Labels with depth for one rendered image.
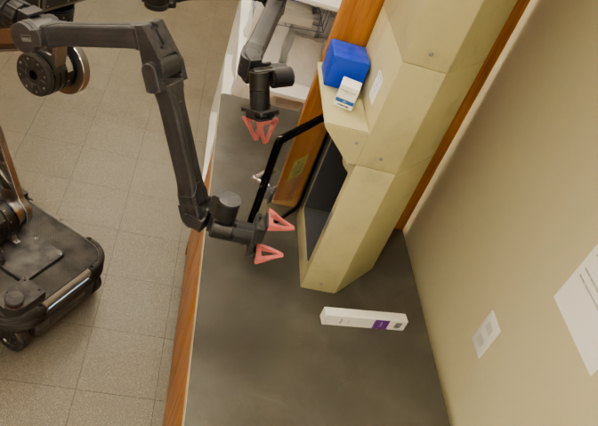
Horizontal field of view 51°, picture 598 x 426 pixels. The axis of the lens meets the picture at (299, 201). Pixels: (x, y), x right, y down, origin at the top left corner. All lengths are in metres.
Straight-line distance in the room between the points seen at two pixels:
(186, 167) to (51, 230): 1.41
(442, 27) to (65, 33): 0.88
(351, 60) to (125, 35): 0.56
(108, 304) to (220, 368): 1.36
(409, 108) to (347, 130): 0.16
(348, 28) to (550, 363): 1.01
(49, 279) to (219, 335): 1.14
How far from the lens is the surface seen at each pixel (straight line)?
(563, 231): 1.55
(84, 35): 1.61
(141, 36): 1.48
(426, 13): 1.43
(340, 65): 1.66
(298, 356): 1.73
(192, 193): 1.57
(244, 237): 1.59
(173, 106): 1.50
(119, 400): 2.67
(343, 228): 1.74
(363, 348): 1.83
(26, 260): 2.74
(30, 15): 1.75
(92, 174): 3.57
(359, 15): 1.81
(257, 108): 1.78
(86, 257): 2.79
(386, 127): 1.55
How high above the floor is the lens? 2.26
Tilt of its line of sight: 37 degrees down
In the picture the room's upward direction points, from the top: 22 degrees clockwise
